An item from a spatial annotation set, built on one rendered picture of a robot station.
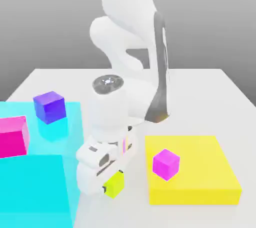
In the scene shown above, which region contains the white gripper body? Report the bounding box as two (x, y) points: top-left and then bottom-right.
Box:
(76, 158), (124, 196)

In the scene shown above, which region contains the small lime cube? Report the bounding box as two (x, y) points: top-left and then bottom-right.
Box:
(102, 170), (125, 199)

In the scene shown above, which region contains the small magenta cube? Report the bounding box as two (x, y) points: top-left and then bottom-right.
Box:
(152, 148), (181, 182)

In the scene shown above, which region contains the small blue cube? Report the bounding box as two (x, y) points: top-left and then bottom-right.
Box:
(32, 91), (67, 125)

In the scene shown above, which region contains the small pink cube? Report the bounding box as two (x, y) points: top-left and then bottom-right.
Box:
(0, 115), (31, 159)

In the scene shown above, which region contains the large yellow box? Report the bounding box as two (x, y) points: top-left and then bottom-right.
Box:
(144, 135), (243, 206)

